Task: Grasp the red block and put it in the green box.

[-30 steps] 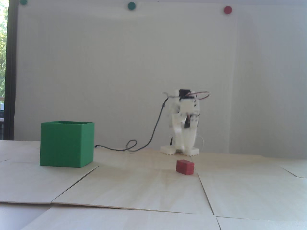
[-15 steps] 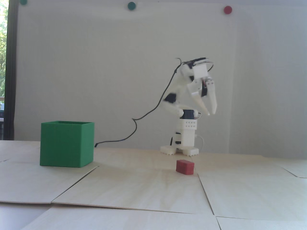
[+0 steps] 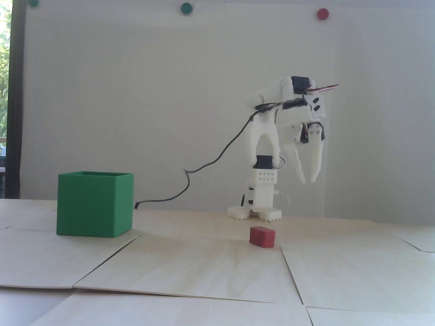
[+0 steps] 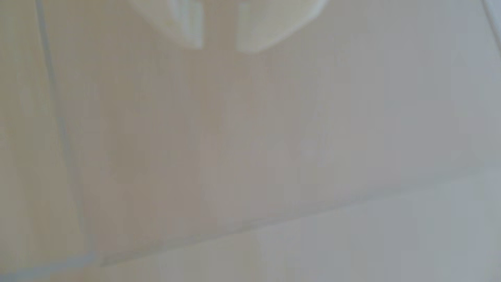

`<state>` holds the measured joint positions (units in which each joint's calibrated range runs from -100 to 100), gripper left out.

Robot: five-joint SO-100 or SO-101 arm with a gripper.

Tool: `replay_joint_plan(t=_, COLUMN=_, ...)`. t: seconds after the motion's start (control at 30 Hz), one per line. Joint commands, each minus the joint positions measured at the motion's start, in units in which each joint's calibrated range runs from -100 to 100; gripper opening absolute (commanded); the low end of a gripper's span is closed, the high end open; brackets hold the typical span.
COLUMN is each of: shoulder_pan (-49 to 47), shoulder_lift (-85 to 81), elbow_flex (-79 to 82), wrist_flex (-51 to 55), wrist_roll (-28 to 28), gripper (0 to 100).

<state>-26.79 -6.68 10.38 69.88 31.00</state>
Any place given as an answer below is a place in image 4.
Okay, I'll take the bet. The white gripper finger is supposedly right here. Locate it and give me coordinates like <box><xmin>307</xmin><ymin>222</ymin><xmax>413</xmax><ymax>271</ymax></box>
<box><xmin>129</xmin><ymin>0</ymin><xmax>204</xmax><ymax>50</ymax></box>
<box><xmin>236</xmin><ymin>0</ymin><xmax>329</xmax><ymax>54</ymax></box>

